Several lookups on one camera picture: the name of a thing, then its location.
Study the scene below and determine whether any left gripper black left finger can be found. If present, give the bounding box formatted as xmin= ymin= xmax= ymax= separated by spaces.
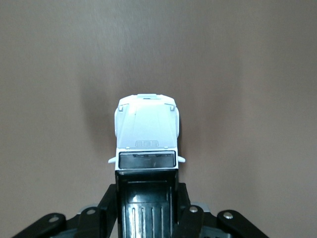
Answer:
xmin=76 ymin=183 xmax=118 ymax=238

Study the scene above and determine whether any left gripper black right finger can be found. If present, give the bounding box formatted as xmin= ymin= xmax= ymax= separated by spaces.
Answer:
xmin=172 ymin=182 xmax=204 ymax=238

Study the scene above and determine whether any white jeep toy black roof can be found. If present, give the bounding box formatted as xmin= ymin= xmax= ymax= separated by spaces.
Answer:
xmin=107 ymin=93 xmax=186 ymax=238

